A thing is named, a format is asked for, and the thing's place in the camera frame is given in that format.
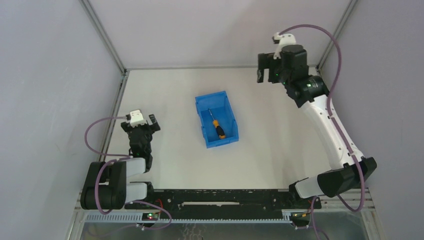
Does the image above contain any orange black screwdriver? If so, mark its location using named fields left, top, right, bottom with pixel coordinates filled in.
left=208, top=108, right=226, bottom=139

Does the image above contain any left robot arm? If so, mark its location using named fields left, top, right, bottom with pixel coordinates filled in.
left=80, top=110, right=161, bottom=215

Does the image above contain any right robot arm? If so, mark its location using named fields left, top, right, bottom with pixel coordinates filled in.
left=257, top=44, right=377, bottom=199

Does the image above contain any blue plastic bin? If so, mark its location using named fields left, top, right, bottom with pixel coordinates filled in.
left=195, top=91, right=239, bottom=149

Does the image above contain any small electronics board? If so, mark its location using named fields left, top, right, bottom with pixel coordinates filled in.
left=142, top=212, right=160, bottom=221

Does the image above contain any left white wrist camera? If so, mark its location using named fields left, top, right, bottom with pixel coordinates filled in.
left=126, top=109, right=148, bottom=127

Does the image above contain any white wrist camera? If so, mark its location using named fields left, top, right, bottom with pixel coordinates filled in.
left=272, top=32, right=297, bottom=60
left=126, top=109, right=148, bottom=127

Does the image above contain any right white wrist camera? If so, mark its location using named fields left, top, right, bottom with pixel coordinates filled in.
left=272, top=32, right=297, bottom=60

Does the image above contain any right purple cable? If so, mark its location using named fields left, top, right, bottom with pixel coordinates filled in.
left=278, top=24, right=366, bottom=240

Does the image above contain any purple cable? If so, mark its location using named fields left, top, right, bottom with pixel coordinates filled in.
left=84, top=115, right=173, bottom=231
left=278, top=24, right=366, bottom=240

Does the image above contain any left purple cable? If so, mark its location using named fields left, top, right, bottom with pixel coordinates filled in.
left=84, top=115, right=173, bottom=231

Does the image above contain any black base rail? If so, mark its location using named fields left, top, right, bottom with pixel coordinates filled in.
left=124, top=189, right=322, bottom=219

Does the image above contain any grey cable duct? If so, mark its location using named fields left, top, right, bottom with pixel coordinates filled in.
left=85, top=212, right=293, bottom=224

